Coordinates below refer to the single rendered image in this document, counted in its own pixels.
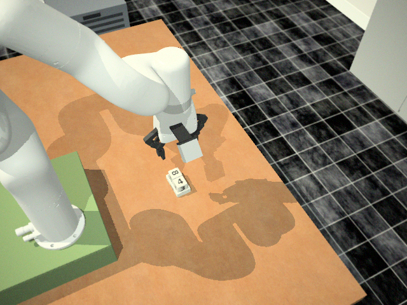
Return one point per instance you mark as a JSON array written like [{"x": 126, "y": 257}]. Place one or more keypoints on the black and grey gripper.
[{"x": 162, "y": 123}]

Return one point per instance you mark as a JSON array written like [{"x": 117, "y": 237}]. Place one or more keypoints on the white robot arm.
[{"x": 38, "y": 31}]

